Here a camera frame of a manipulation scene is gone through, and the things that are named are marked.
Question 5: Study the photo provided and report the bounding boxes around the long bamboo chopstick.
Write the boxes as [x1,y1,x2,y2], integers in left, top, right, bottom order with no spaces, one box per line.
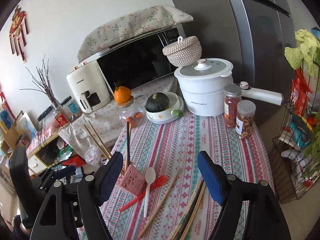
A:
[87,120,113,159]

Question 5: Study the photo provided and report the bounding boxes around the pink perforated utensil holder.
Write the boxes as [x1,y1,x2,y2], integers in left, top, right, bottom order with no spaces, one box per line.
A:
[120,164,145,196]

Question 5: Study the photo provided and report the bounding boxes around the black chopstick gold band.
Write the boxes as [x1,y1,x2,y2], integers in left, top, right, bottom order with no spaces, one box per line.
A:
[125,121,131,170]

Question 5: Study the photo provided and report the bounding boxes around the white plastic spoon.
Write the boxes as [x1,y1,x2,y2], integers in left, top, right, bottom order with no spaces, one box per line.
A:
[143,167,156,218]

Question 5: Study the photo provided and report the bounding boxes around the glass jar red label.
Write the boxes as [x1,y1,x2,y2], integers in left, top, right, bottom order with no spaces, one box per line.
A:
[53,105,70,128]

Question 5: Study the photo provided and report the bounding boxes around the floral side table cloth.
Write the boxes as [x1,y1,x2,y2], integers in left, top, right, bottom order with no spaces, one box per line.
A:
[59,74,180,158]

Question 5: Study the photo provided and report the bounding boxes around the glass jar blue label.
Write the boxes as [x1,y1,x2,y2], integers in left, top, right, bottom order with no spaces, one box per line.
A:
[61,95,82,122]

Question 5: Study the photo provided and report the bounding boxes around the leafy green vegetables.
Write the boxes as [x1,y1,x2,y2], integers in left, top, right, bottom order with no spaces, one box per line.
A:
[302,112,320,179]

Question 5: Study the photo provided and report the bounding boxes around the patterned tablecloth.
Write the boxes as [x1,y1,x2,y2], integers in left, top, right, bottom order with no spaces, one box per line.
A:
[100,111,274,239]

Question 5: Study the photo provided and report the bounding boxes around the dried branches vase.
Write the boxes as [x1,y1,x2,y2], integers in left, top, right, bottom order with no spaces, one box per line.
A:
[20,56,60,109]

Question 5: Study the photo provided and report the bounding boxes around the cream air fryer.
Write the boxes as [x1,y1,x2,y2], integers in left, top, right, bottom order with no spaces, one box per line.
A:
[66,60,111,113]

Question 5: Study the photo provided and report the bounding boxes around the glass jar with tomatoes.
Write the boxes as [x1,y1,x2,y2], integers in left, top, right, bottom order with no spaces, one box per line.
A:
[119,101,146,129]

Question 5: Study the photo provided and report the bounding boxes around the jar of dried fruit rings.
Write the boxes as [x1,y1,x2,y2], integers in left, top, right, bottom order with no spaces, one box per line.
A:
[235,100,256,139]

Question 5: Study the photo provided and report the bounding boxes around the orange fruit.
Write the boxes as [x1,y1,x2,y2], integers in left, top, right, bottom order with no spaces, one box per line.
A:
[114,86,131,103]

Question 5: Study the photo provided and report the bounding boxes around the jar of red dried fruit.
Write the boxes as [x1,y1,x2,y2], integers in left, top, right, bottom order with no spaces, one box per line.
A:
[224,84,242,128]

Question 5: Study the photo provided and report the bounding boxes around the dark green squash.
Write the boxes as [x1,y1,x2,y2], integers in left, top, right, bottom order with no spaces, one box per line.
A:
[145,92,170,113]

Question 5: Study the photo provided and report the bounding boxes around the white ceramic casserole dish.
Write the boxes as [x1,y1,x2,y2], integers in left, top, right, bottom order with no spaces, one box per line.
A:
[146,92,184,124]

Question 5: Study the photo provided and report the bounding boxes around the white electric cooking pot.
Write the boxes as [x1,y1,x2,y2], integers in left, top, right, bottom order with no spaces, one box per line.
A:
[173,57,284,118]

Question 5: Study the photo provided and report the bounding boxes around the black microwave oven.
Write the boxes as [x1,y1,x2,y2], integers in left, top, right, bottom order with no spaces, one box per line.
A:
[97,28,180,92]

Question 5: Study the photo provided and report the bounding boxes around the red chinese knot decoration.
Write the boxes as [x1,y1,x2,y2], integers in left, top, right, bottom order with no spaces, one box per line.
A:
[9,5,29,63]

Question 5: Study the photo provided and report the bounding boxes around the pale cabbage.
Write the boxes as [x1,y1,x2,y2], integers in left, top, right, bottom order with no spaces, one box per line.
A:
[284,29,319,77]

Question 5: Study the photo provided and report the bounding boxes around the woven lidded basket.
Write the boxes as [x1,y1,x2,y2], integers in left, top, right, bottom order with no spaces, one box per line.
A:
[162,36,202,67]

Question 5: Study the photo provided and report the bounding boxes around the floral microwave cover cloth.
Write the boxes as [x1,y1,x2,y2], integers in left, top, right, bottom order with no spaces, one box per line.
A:
[77,5,194,63]

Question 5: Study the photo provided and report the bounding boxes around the grey refrigerator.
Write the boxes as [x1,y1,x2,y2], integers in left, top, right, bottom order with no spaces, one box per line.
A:
[162,0,301,128]

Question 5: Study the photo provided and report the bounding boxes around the black wire rack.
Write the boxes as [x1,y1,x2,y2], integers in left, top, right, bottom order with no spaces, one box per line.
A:
[269,68,319,204]

